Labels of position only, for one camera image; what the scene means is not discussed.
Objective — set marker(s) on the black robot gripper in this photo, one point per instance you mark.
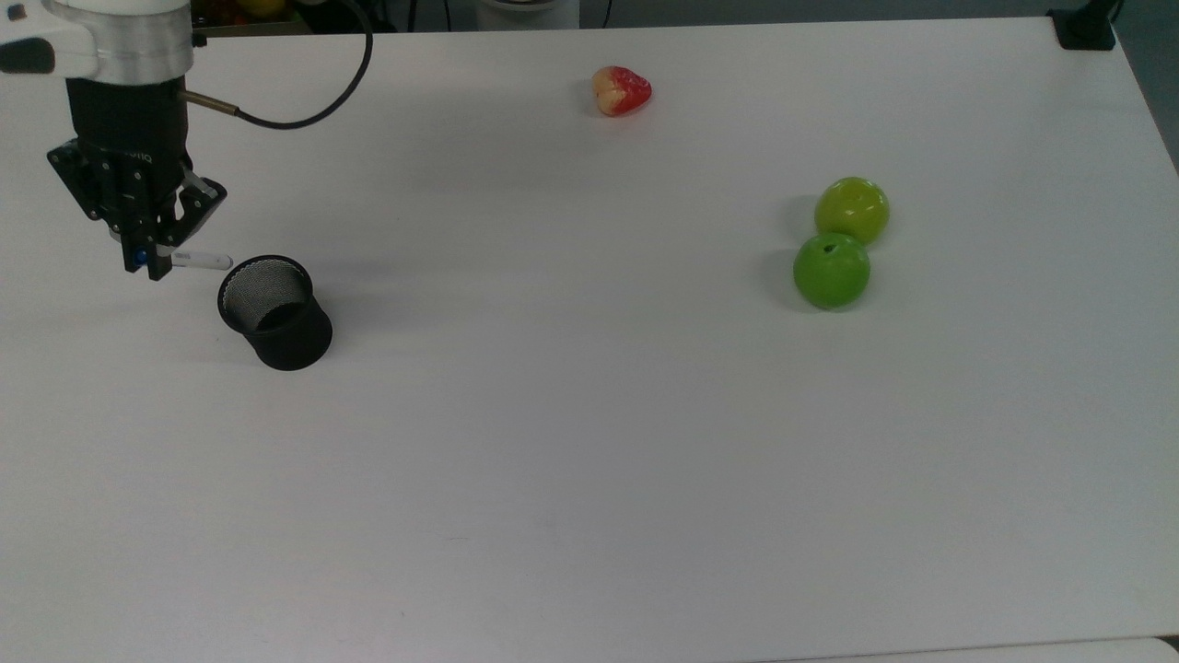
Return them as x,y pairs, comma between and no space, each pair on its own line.
129,147

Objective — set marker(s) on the white marker pen blue cap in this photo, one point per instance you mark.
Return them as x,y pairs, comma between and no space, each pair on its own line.
201,261

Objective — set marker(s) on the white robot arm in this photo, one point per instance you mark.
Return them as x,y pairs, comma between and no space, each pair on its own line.
101,37

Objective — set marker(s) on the black mesh pen holder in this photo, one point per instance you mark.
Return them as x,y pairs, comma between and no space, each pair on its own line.
276,318

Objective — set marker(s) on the red strawberry toy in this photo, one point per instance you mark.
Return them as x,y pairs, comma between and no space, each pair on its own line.
623,90

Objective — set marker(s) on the dark green apple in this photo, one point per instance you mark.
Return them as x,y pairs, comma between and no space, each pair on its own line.
832,271

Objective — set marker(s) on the light green apple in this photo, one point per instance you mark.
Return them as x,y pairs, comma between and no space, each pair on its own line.
853,210

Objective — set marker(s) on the black stand base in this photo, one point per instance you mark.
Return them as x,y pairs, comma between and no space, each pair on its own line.
1085,26

